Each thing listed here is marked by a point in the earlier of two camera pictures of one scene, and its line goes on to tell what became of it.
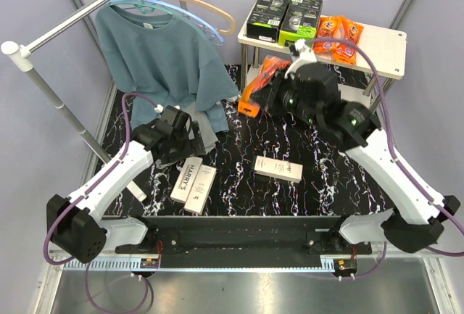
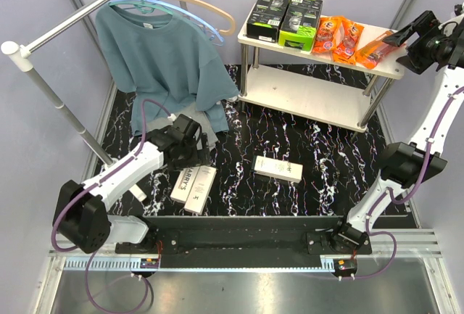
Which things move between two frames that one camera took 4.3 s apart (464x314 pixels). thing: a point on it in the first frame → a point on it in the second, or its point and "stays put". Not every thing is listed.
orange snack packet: [270, 67] → [371, 54]
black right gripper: [275, 86] → [426, 25]
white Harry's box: [183, 183] stays put
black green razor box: [300, 20] stays put
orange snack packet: [350, 32] stays put
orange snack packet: [325, 29] stays put
